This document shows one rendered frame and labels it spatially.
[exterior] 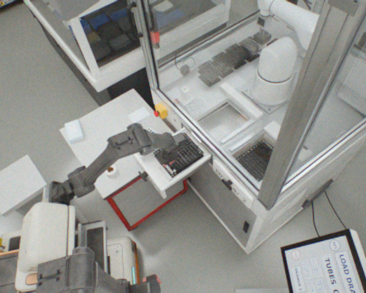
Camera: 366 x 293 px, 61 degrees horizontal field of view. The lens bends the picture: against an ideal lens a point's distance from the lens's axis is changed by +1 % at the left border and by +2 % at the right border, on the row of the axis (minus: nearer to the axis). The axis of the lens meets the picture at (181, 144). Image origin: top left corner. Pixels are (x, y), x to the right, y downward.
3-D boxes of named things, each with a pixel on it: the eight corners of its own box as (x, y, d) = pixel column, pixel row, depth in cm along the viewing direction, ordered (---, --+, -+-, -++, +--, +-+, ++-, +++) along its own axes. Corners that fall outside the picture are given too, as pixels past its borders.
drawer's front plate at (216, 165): (249, 209, 158) (251, 200, 148) (213, 170, 171) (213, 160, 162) (251, 207, 158) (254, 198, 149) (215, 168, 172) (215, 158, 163)
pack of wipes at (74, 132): (85, 138, 197) (82, 135, 193) (71, 144, 195) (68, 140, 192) (80, 122, 205) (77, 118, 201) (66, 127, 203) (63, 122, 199)
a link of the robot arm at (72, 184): (59, 184, 125) (64, 196, 124) (74, 174, 120) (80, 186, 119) (77, 179, 133) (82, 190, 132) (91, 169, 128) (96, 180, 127)
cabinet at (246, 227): (247, 260, 222) (265, 224, 155) (167, 163, 270) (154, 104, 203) (335, 186, 248) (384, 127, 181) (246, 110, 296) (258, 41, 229)
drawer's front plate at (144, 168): (164, 199, 164) (161, 190, 155) (136, 162, 178) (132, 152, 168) (166, 197, 164) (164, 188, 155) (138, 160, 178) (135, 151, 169)
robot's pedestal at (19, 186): (57, 251, 235) (0, 217, 172) (39, 222, 249) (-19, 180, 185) (90, 225, 244) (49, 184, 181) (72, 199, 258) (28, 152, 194)
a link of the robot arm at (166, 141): (122, 129, 103) (136, 157, 102) (136, 120, 102) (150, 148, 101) (160, 135, 145) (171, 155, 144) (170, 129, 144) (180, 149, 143)
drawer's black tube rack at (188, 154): (172, 180, 168) (171, 174, 162) (155, 158, 176) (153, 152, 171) (204, 158, 174) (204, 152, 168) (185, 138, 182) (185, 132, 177)
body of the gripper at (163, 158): (155, 157, 156) (154, 149, 150) (171, 148, 160) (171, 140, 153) (161, 166, 153) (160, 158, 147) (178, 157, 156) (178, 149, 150)
